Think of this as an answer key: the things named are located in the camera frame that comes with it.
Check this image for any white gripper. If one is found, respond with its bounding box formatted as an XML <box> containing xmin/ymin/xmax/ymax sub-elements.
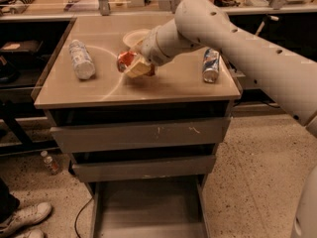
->
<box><xmin>124</xmin><ymin>26</ymin><xmax>172</xmax><ymax>78</ymax></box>

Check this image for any red coke can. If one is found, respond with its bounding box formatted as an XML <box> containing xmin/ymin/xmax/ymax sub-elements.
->
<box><xmin>116</xmin><ymin>50</ymin><xmax>157</xmax><ymax>77</ymax></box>

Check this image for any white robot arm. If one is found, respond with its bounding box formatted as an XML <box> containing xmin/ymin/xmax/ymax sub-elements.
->
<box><xmin>127</xmin><ymin>0</ymin><xmax>317</xmax><ymax>136</ymax></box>

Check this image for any blue pepsi can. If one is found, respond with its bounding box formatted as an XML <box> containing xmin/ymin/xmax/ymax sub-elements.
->
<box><xmin>202</xmin><ymin>49</ymin><xmax>220</xmax><ymax>83</ymax></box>

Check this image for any grey drawer cabinet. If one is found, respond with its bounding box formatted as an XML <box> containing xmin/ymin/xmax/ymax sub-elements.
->
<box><xmin>30</xmin><ymin>13</ymin><xmax>243</xmax><ymax>238</ymax></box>

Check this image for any grey top drawer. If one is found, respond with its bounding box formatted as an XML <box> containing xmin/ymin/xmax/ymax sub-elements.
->
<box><xmin>51</xmin><ymin>117</ymin><xmax>230</xmax><ymax>153</ymax></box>

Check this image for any grey middle drawer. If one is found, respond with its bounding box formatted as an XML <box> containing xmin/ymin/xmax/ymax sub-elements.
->
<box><xmin>72</xmin><ymin>155</ymin><xmax>216</xmax><ymax>182</ymax></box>

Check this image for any grey open bottom drawer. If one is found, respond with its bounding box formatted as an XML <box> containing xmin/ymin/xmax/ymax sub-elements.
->
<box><xmin>90</xmin><ymin>176</ymin><xmax>211</xmax><ymax>238</ymax></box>

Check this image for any white paper bowl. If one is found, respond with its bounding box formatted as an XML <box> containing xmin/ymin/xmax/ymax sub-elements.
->
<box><xmin>123</xmin><ymin>29</ymin><xmax>150</xmax><ymax>48</ymax></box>

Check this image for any clear plastic water bottle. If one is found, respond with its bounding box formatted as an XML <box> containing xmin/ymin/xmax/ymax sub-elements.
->
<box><xmin>68</xmin><ymin>40</ymin><xmax>95</xmax><ymax>80</ymax></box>

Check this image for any small bottle on floor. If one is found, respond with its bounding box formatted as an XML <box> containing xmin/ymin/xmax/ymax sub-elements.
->
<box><xmin>41</xmin><ymin>151</ymin><xmax>59</xmax><ymax>175</ymax></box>

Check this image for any white sneaker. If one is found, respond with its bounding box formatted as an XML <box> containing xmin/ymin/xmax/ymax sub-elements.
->
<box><xmin>0</xmin><ymin>202</ymin><xmax>53</xmax><ymax>238</ymax></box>
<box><xmin>14</xmin><ymin>229</ymin><xmax>45</xmax><ymax>238</ymax></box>

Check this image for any dark trouser leg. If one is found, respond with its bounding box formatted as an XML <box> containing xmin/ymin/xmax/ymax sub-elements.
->
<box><xmin>0</xmin><ymin>178</ymin><xmax>20</xmax><ymax>223</ymax></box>

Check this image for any black floor cable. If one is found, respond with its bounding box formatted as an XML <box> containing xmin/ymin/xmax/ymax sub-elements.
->
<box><xmin>73</xmin><ymin>196</ymin><xmax>95</xmax><ymax>238</ymax></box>

